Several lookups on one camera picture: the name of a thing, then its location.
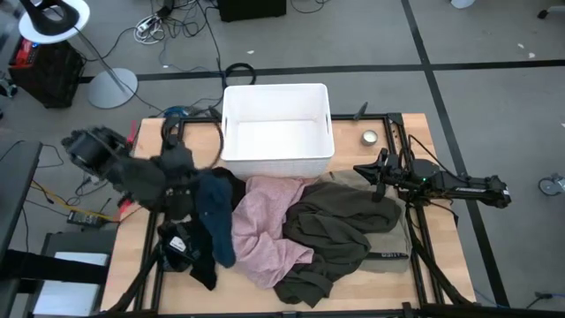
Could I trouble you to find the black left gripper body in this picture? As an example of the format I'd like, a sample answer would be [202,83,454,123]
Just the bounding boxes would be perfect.
[163,176,199,221]

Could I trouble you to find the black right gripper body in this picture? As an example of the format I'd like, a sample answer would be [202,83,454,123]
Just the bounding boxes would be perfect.
[372,148,410,203]

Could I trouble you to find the navy blue garment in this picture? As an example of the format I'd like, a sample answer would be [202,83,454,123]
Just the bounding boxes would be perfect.
[195,170,238,269]

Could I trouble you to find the dark olive garment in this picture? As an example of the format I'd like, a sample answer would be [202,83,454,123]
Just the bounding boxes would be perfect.
[272,179,403,309]

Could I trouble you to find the khaki shorts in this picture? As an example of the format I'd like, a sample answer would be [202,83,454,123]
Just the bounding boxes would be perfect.
[316,169,415,275]

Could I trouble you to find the black garment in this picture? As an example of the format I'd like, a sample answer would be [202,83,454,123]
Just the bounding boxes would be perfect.
[156,165,247,292]

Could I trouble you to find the pink cloth garment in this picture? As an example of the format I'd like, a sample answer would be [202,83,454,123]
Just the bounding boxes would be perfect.
[230,175,318,291]

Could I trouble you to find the small round tin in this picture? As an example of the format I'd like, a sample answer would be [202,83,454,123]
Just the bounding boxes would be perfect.
[360,129,380,148]

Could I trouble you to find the white plastic laundry basket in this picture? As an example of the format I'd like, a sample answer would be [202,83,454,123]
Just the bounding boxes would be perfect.
[219,82,335,180]

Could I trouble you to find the white panel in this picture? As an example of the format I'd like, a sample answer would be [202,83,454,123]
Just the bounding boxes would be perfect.
[33,251,109,317]

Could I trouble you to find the grey chair caster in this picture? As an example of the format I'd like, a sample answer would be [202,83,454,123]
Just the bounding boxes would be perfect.
[537,172,565,197]

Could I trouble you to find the black desk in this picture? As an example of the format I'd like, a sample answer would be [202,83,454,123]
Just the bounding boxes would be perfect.
[0,140,44,266]

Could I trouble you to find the black crate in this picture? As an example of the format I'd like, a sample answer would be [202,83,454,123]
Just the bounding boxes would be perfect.
[7,37,87,110]

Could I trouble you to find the black box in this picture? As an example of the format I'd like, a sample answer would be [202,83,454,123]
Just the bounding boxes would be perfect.
[216,0,288,23]

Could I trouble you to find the red device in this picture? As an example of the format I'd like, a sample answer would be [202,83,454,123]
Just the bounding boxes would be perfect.
[11,37,37,68]

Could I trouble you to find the black chair caster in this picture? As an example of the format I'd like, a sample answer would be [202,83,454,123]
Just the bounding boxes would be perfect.
[536,4,565,20]

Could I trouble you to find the black metal table frame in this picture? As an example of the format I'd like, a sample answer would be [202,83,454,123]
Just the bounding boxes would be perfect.
[103,112,480,318]

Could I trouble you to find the black lever handle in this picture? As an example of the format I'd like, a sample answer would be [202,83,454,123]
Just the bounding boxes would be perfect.
[351,101,370,122]

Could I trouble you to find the blue cable coil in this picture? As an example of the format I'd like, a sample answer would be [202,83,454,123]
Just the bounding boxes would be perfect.
[163,104,192,118]

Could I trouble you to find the yellow cable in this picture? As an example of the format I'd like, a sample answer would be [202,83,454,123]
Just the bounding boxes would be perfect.
[29,179,121,223]

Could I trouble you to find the coiled black cable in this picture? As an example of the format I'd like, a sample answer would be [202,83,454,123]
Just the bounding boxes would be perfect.
[223,62,258,87]

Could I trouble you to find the thin blue floor cable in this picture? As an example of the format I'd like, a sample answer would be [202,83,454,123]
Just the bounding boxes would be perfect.
[472,287,565,310]

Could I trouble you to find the white cable bundle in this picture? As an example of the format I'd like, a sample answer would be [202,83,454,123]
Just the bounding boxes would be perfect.
[133,14,168,46]

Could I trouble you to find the white round pedestal stand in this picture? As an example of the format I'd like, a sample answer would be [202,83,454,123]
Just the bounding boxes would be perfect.
[18,0,139,110]

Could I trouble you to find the black ring-shaped device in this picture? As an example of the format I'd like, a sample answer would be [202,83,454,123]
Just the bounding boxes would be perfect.
[19,0,81,37]

